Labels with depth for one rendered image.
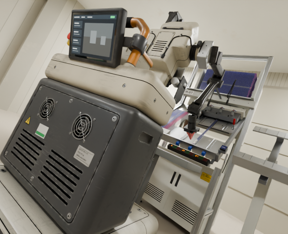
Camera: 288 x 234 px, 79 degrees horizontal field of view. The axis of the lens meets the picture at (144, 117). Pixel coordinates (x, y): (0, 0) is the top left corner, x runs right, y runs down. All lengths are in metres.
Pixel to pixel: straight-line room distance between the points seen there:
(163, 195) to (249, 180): 2.36
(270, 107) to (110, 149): 3.91
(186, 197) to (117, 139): 1.34
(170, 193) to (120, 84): 1.42
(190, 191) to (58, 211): 1.31
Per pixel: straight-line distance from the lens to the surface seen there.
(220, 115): 1.84
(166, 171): 1.83
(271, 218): 3.91
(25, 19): 4.73
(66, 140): 0.61
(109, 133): 0.50
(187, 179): 1.75
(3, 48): 4.59
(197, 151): 1.43
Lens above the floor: 0.62
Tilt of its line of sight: 7 degrees up
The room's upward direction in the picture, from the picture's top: 24 degrees clockwise
